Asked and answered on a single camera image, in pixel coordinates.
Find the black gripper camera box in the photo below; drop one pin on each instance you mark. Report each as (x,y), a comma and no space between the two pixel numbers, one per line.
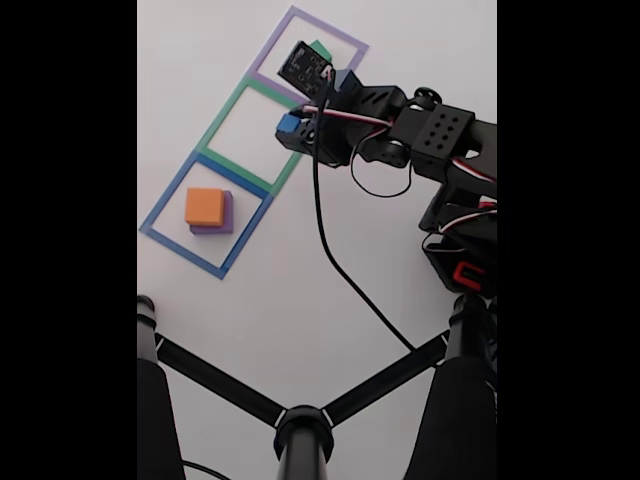
(305,70)

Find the orange cube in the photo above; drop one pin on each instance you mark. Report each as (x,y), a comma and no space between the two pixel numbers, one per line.
(202,205)

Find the purple cube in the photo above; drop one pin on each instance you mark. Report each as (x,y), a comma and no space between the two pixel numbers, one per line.
(227,220)

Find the green cube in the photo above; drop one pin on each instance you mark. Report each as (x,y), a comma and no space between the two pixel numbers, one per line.
(322,50)

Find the small blue cube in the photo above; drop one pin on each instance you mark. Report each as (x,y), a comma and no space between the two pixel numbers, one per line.
(288,124)

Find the blue square frame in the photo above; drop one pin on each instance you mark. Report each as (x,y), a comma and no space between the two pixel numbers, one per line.
(165,200)

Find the black tripod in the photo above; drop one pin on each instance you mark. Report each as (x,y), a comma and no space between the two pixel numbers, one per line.
(302,440)

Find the green square frame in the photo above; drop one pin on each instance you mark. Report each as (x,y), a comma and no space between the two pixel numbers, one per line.
(220,120)

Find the purple square frame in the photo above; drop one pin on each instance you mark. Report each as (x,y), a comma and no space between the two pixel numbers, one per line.
(272,45)

